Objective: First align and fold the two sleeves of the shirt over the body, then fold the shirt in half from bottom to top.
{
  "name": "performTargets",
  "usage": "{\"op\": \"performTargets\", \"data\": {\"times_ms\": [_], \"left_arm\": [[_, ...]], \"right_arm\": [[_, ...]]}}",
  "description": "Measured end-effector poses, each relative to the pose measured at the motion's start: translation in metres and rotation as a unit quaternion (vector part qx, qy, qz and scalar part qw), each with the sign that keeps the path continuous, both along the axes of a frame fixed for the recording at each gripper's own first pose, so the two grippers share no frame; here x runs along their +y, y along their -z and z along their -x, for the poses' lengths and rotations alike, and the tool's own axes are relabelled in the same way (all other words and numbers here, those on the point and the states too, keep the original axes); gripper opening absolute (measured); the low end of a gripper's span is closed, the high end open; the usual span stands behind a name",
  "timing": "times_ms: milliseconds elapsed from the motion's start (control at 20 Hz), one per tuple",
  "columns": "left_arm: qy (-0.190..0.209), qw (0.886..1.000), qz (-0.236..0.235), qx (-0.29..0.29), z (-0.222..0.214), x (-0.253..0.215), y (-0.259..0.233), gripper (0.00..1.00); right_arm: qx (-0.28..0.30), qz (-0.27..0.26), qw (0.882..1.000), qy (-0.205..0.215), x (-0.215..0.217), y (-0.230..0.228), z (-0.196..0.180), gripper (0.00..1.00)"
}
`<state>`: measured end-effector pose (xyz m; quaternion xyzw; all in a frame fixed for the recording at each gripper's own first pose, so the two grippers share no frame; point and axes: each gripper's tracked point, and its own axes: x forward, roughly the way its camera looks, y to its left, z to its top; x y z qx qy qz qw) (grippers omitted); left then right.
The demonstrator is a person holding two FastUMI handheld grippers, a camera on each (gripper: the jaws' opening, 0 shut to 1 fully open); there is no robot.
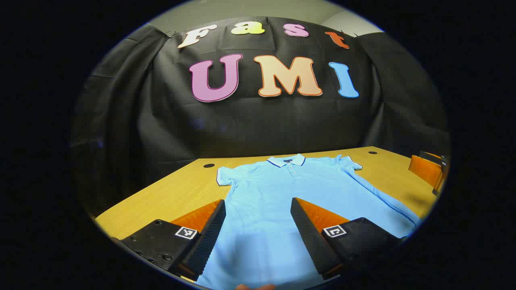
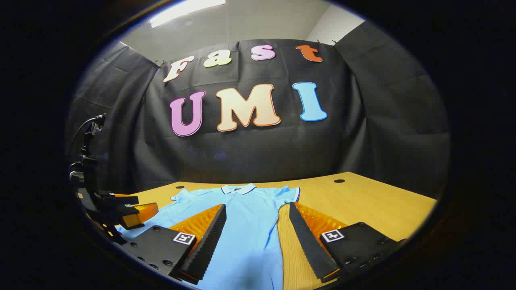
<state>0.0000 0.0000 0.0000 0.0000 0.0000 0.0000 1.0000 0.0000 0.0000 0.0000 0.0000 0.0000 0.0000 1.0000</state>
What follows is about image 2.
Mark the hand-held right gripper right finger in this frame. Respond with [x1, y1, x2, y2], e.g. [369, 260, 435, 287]
[289, 201, 408, 282]

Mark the black backdrop cloth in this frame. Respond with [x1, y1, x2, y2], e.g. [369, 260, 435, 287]
[64, 20, 451, 200]

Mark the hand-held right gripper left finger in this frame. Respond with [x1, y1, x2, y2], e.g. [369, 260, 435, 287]
[119, 203, 227, 285]

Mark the light blue polo T-shirt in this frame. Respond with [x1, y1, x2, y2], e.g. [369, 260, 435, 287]
[116, 184, 301, 290]

